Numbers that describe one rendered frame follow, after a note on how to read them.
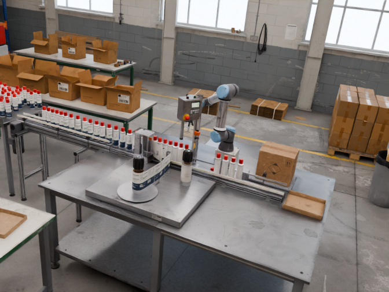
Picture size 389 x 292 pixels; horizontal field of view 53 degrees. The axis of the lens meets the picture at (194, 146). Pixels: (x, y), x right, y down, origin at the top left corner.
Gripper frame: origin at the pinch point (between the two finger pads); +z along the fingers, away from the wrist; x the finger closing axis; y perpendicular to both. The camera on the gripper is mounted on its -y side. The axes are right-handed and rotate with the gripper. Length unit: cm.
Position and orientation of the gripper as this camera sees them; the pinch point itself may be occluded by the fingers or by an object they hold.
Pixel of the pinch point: (190, 129)
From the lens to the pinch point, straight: 390.3
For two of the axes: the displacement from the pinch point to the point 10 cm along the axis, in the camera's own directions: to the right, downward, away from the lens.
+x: -3.5, 3.5, -8.7
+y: -9.4, -1.9, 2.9
